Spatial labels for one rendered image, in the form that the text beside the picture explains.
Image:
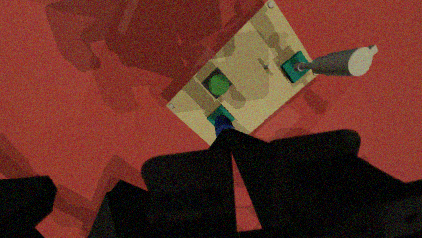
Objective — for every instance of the tan circuit board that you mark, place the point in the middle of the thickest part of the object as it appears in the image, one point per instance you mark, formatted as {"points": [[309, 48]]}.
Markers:
{"points": [[255, 73]]}

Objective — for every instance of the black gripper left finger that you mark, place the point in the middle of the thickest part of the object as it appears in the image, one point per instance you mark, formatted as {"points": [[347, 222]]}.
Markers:
{"points": [[194, 170]]}

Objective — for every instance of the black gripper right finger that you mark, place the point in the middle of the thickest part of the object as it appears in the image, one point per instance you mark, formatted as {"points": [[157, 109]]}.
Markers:
{"points": [[262, 165]]}

